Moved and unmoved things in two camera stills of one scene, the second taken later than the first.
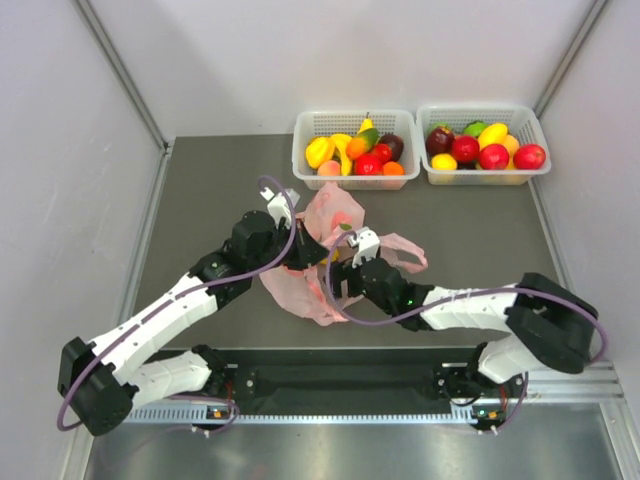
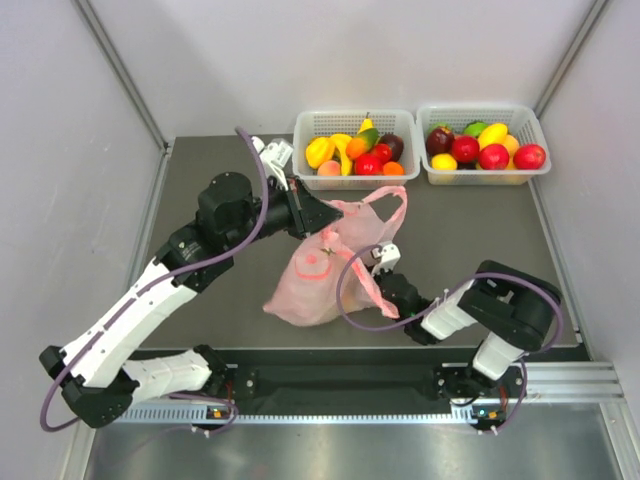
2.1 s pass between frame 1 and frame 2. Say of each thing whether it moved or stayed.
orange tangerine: stayed
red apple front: stayed
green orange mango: stayed
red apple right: stayed
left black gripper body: moved
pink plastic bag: moved
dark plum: stayed
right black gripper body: moved
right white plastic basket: stayed
